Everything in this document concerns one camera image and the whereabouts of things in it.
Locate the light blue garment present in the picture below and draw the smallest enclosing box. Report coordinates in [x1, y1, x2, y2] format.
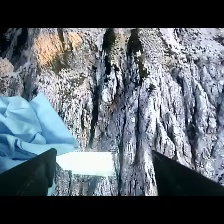
[0, 92, 81, 197]

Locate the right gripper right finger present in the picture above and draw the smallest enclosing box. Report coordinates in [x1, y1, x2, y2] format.
[151, 149, 224, 197]

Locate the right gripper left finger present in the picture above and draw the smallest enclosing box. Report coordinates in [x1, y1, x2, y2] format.
[0, 147, 58, 197]

